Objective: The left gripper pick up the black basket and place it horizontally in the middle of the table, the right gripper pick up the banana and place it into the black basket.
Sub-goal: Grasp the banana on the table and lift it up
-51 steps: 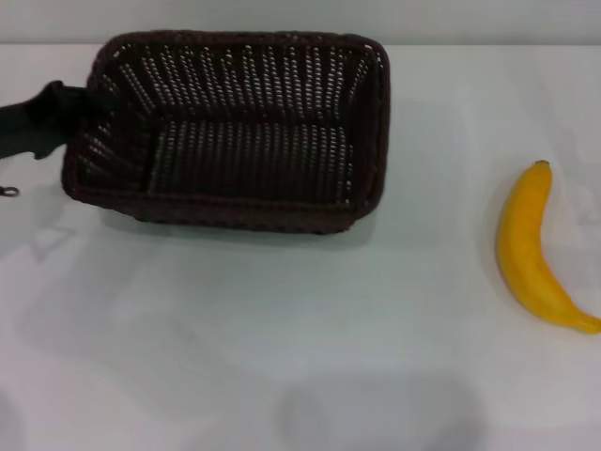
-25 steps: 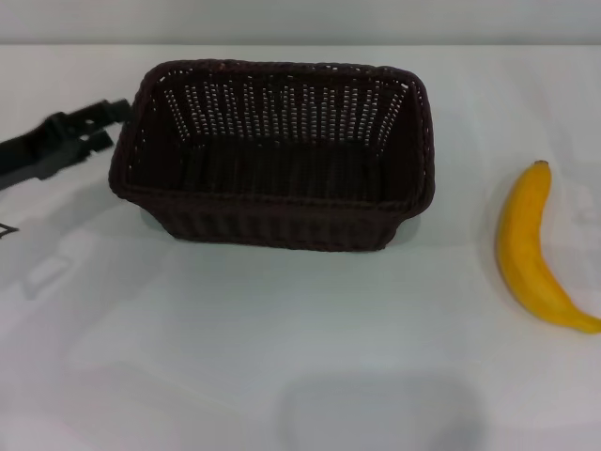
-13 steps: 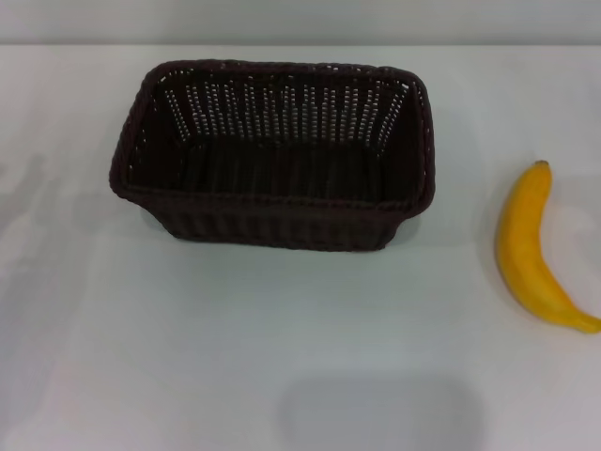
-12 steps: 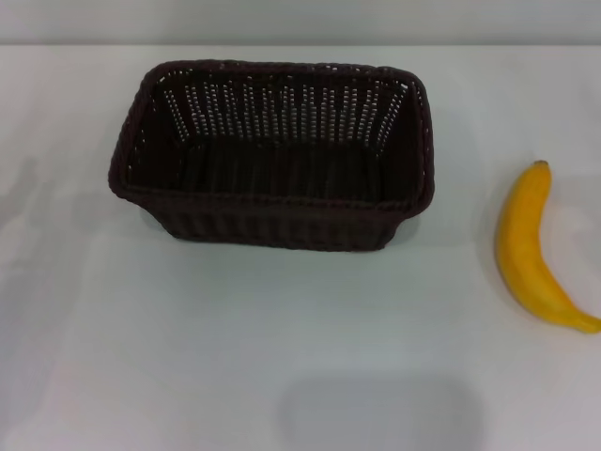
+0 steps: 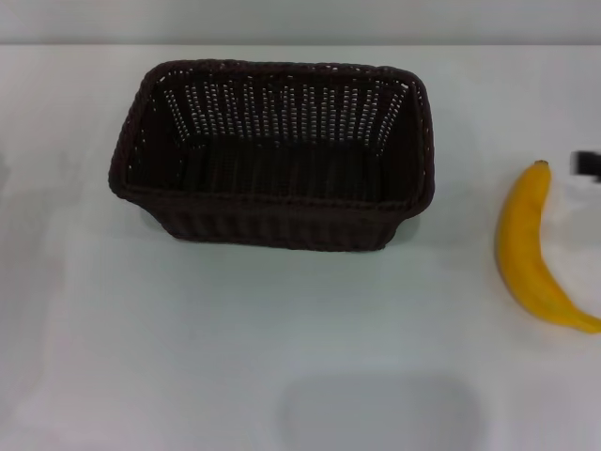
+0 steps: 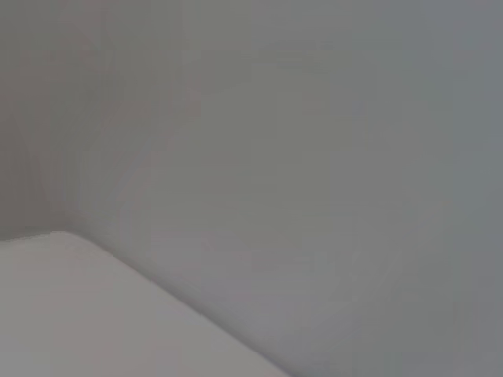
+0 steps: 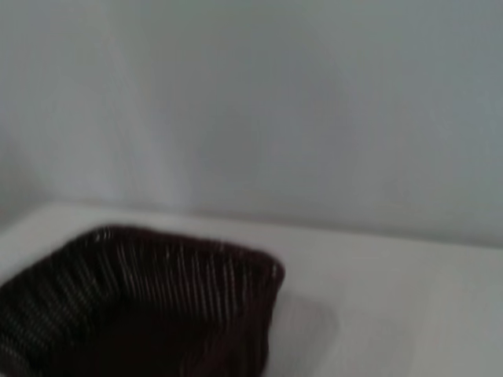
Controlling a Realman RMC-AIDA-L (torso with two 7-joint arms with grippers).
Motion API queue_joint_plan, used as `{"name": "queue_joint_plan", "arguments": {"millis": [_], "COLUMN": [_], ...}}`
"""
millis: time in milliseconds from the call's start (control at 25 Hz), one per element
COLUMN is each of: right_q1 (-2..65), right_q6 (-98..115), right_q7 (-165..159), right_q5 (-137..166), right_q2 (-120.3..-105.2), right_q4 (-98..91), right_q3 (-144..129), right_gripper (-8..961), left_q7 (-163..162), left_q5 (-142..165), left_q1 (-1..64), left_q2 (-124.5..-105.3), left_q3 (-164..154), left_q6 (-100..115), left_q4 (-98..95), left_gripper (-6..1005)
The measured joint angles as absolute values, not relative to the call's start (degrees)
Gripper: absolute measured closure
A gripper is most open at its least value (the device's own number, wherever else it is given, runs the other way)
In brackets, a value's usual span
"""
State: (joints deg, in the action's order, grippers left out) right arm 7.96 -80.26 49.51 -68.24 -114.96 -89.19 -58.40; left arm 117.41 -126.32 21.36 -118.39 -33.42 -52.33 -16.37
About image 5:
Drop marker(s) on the black woven plastic basket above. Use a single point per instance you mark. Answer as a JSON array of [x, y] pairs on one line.
[[291, 225]]

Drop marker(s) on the yellow banana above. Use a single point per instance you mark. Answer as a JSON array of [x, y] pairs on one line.
[[521, 263]]

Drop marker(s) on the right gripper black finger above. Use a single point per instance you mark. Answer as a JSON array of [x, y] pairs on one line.
[[588, 164]]

